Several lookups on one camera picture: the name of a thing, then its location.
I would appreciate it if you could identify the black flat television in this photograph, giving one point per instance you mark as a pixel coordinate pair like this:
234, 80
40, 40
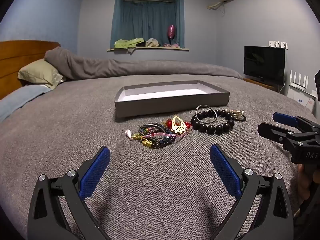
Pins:
265, 63

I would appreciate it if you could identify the wooden tv stand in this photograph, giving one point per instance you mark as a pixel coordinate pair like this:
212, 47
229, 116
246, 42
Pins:
261, 84

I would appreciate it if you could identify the light blue sheet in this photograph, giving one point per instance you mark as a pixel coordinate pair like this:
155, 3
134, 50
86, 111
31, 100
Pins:
19, 98

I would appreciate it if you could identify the grey bedspread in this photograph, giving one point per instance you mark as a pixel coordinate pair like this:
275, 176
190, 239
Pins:
171, 193

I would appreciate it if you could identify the white wall socket strip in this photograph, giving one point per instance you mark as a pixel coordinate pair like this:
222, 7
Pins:
278, 44

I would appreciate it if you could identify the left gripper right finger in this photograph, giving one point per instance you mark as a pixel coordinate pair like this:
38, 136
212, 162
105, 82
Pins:
273, 219

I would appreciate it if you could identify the person's right hand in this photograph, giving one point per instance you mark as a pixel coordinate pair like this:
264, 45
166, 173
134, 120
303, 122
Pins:
303, 182

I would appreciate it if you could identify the olive green pillow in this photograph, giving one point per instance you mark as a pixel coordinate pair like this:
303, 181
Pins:
41, 72

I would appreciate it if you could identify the magenta glass ornament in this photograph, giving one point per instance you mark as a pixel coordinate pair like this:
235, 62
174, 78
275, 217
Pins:
171, 33

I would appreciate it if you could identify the beige cloth on sill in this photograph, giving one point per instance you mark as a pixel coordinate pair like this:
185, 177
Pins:
152, 42

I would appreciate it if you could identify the wooden window sill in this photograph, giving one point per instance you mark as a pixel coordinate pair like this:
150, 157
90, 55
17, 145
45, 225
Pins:
131, 50

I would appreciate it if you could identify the green cloth on sill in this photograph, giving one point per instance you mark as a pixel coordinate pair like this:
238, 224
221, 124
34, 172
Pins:
126, 44

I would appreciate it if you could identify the teal window curtain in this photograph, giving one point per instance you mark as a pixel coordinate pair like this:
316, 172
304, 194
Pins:
147, 19

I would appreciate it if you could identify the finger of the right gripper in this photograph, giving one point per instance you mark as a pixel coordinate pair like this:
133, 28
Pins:
298, 122
278, 134

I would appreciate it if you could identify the wooden headboard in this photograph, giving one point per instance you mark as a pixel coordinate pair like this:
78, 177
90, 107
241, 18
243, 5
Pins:
17, 54

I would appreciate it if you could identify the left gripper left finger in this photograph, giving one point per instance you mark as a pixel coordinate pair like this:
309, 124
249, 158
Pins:
46, 219

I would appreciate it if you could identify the grey shallow cardboard tray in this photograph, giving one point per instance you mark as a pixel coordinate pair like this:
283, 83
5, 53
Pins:
167, 97

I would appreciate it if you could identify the pink cloth on sill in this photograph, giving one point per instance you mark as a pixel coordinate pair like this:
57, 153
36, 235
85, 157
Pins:
167, 45

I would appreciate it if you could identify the white wifi router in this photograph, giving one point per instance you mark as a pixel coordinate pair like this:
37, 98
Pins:
298, 81

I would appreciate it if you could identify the rolled grey duvet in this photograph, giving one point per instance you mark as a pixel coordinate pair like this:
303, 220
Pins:
75, 67

